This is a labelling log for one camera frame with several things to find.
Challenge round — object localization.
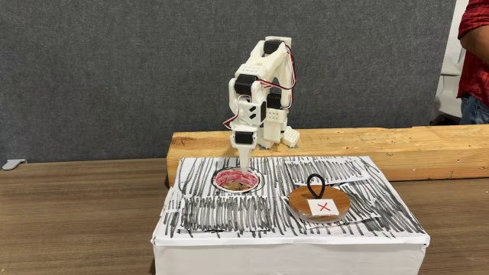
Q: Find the brown debris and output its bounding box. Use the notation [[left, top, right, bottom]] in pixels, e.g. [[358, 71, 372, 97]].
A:
[[221, 181, 249, 191]]

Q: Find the red lined hole insert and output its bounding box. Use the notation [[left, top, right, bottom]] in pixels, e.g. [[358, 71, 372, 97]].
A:
[[212, 167, 265, 195]]

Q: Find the round wooden lid black loop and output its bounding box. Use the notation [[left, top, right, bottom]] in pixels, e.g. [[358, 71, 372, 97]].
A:
[[287, 173, 351, 224]]

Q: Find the white label with red cross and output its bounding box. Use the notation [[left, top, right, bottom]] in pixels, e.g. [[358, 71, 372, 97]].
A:
[[306, 198, 340, 217]]

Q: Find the white box with black scribbles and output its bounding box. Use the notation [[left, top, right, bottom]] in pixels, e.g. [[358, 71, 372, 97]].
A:
[[151, 154, 432, 275]]

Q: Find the light wooden beam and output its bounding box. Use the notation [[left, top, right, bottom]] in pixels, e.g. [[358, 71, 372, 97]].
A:
[[166, 125, 489, 188]]

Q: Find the white furniture piece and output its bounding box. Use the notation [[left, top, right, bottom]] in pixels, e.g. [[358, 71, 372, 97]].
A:
[[430, 0, 470, 125]]

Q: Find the small grey plastic piece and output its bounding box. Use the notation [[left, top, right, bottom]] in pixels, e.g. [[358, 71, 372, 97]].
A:
[[2, 158, 28, 171]]

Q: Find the person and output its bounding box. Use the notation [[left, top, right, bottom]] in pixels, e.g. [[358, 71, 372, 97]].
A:
[[456, 0, 489, 126]]

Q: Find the red black servo cable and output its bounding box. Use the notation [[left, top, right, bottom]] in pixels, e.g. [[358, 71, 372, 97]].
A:
[[256, 78, 296, 92], [282, 44, 297, 110], [222, 94, 251, 131]]

